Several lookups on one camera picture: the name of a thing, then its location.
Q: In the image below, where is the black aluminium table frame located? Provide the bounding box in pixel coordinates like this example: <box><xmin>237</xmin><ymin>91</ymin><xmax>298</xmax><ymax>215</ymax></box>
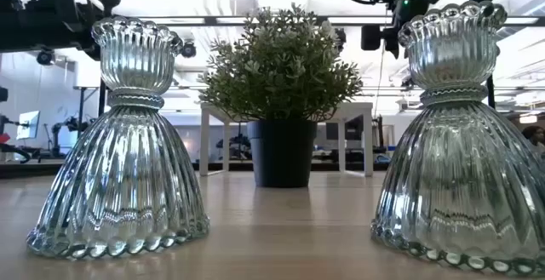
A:
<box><xmin>0</xmin><ymin>159</ymin><xmax>395</xmax><ymax>180</ymax></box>

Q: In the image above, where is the clear ribbed glass candle holder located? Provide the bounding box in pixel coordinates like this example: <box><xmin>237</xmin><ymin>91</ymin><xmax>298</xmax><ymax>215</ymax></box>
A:
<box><xmin>370</xmin><ymin>0</ymin><xmax>545</xmax><ymax>277</ymax></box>
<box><xmin>26</xmin><ymin>15</ymin><xmax>210</xmax><ymax>260</ymax></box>

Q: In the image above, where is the white perforated metal shelf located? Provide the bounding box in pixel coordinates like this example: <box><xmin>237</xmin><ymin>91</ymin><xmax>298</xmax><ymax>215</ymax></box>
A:
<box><xmin>198</xmin><ymin>100</ymin><xmax>375</xmax><ymax>178</ymax></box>

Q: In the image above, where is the computer monitor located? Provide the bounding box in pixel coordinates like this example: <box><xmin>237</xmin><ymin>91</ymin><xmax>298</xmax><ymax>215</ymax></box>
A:
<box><xmin>15</xmin><ymin>110</ymin><xmax>41</xmax><ymax>140</ymax></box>

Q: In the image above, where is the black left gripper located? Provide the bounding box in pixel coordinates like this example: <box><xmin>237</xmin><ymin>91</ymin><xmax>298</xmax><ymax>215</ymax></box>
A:
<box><xmin>25</xmin><ymin>0</ymin><xmax>103</xmax><ymax>62</ymax></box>

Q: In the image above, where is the artificial green leafy plant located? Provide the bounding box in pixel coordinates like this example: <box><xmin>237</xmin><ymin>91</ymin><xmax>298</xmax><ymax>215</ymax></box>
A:
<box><xmin>198</xmin><ymin>2</ymin><xmax>364</xmax><ymax>123</ymax></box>

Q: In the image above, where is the person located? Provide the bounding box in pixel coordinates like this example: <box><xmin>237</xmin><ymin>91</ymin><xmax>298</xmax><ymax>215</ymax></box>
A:
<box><xmin>521</xmin><ymin>125</ymin><xmax>545</xmax><ymax>153</ymax></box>

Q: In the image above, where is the black background stand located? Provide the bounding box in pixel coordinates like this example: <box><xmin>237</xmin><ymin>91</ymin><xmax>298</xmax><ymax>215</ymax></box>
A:
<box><xmin>72</xmin><ymin>84</ymin><xmax>101</xmax><ymax>139</ymax></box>

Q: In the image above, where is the dark plant pot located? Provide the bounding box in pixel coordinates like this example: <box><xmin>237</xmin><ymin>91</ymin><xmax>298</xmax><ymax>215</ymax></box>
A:
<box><xmin>246</xmin><ymin>119</ymin><xmax>318</xmax><ymax>189</ymax></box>

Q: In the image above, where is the black ceiling spotlight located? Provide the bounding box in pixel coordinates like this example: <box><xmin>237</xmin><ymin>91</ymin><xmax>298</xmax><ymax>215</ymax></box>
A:
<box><xmin>36</xmin><ymin>49</ymin><xmax>55</xmax><ymax>66</ymax></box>
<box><xmin>181</xmin><ymin>41</ymin><xmax>198</xmax><ymax>59</ymax></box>

